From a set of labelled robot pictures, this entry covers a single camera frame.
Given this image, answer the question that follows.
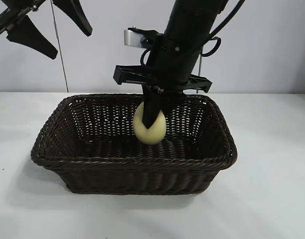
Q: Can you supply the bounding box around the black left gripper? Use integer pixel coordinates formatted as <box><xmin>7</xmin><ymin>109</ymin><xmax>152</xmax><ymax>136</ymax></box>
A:
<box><xmin>0</xmin><ymin>0</ymin><xmax>94</xmax><ymax>60</ymax></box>

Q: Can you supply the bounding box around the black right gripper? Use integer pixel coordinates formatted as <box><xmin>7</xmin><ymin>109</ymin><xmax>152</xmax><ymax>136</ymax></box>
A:
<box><xmin>113</xmin><ymin>33</ymin><xmax>213</xmax><ymax>130</ymax></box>

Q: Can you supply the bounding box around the pale yellow egg yolk pastry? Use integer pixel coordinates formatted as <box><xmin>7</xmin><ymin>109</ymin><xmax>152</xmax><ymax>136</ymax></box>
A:
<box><xmin>132</xmin><ymin>102</ymin><xmax>166</xmax><ymax>146</ymax></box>

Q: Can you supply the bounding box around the dark brown woven basket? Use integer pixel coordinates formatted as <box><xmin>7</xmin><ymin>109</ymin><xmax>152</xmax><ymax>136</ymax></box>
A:
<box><xmin>30</xmin><ymin>93</ymin><xmax>239</xmax><ymax>196</ymax></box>

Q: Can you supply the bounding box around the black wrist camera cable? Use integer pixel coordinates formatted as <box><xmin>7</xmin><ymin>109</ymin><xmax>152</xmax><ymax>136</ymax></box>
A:
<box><xmin>139</xmin><ymin>48</ymin><xmax>150</xmax><ymax>67</ymax></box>

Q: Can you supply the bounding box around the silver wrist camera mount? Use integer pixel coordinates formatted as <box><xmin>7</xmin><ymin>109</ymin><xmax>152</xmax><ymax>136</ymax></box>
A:
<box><xmin>123</xmin><ymin>26</ymin><xmax>163</xmax><ymax>50</ymax></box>

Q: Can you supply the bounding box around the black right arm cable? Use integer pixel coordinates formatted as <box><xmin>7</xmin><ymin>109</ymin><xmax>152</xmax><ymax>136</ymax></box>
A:
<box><xmin>201</xmin><ymin>0</ymin><xmax>246</xmax><ymax>57</ymax></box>

